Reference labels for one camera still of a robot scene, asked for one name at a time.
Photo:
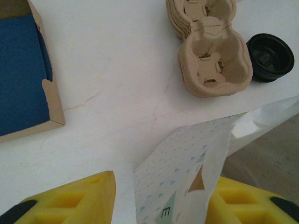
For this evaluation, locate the white printed paper bag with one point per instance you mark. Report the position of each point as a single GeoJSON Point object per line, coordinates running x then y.
{"type": "Point", "coordinates": [175, 175]}

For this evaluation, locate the brown pulp carrier stack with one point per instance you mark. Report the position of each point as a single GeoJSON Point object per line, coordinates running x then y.
{"type": "Point", "coordinates": [217, 93]}

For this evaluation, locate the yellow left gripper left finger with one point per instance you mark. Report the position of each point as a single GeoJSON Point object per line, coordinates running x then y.
{"type": "Point", "coordinates": [70, 203]}

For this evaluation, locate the black plastic lid stack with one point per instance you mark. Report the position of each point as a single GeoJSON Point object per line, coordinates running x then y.
{"type": "Point", "coordinates": [268, 58]}

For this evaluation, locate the brown cardboard tray box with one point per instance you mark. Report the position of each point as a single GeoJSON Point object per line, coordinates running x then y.
{"type": "Point", "coordinates": [54, 112]}

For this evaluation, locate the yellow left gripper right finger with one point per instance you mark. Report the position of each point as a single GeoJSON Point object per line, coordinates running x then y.
{"type": "Point", "coordinates": [245, 205]}

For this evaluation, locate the blue paper napkin stack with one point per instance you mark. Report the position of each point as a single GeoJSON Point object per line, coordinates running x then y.
{"type": "Point", "coordinates": [47, 65]}

